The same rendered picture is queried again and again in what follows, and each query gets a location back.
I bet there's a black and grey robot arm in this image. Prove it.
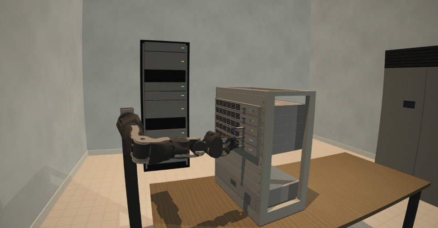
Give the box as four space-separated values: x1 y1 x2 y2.
116 109 207 164

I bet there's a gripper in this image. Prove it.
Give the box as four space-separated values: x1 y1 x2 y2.
202 131 239 158

